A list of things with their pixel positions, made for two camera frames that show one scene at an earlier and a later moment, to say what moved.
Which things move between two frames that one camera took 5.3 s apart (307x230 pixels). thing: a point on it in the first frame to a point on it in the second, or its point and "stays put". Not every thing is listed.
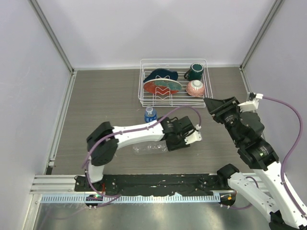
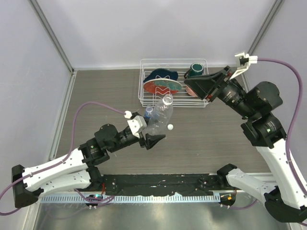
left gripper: [171, 146] to [150, 140]
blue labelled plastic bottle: [150, 114] stays put
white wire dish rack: [174, 83] stays put
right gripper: [218, 108] to [210, 84]
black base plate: [118, 184] stays put
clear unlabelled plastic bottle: [149, 147] to [160, 116]
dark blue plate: [162, 73] stays put
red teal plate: [162, 86] stays put
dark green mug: [195, 72] stays put
